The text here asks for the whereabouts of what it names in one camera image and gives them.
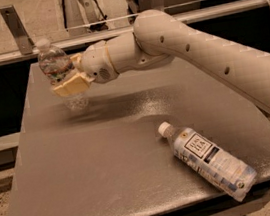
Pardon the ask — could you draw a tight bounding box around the clear plastic water bottle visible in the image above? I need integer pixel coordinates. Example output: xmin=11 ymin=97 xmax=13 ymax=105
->
xmin=35 ymin=38 xmax=89 ymax=112

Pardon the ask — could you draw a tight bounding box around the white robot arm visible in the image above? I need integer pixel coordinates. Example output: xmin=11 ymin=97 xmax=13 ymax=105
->
xmin=51 ymin=9 xmax=270 ymax=114

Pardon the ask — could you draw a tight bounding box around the tea bottle with white label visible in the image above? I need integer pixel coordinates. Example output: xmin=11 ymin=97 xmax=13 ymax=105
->
xmin=158 ymin=122 xmax=257 ymax=202

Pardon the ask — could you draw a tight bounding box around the metal guard rail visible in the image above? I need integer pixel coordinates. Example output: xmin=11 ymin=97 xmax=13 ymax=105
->
xmin=0 ymin=0 xmax=268 ymax=66

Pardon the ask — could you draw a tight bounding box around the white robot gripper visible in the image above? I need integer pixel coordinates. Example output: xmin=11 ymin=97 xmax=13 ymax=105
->
xmin=51 ymin=40 xmax=119 ymax=97

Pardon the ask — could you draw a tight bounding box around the left metal rail bracket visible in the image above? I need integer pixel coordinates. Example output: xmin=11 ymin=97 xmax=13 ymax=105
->
xmin=0 ymin=5 xmax=35 ymax=55

